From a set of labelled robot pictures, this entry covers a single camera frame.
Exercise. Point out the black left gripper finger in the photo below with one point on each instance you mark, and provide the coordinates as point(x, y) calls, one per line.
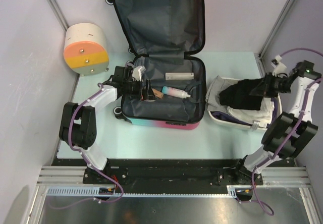
point(148, 95)
point(148, 84)

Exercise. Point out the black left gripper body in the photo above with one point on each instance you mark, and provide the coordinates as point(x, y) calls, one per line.
point(134, 88)

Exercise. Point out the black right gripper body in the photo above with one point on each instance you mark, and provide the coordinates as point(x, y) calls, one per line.
point(275, 85)

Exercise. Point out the brown cylindrical cosmetic tube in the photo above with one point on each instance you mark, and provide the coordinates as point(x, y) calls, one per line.
point(158, 94)

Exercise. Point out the pink and teal lotion tube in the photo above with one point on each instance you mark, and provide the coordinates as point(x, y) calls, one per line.
point(174, 92)

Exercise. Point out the white rectangular plastic basin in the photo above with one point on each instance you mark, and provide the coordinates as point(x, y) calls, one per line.
point(255, 127)

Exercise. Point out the cream and orange drawer box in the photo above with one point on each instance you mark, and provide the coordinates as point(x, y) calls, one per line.
point(85, 49)

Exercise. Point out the pink and teal kids suitcase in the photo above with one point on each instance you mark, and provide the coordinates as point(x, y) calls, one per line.
point(165, 36)

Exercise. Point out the purple garment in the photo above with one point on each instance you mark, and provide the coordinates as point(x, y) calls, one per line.
point(227, 118)

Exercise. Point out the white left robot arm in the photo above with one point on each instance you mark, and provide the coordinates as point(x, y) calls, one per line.
point(78, 124)

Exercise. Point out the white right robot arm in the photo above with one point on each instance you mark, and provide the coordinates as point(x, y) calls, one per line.
point(291, 131)

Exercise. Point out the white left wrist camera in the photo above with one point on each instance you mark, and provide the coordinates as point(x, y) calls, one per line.
point(138, 72)

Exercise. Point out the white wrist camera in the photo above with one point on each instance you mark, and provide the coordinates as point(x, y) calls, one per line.
point(138, 72)
point(279, 67)

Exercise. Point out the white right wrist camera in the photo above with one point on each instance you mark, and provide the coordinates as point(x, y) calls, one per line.
point(279, 67)

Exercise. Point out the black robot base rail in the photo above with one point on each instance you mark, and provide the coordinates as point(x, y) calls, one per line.
point(126, 171)

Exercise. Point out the white slotted cable duct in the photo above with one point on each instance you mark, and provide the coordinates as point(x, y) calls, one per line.
point(96, 191)

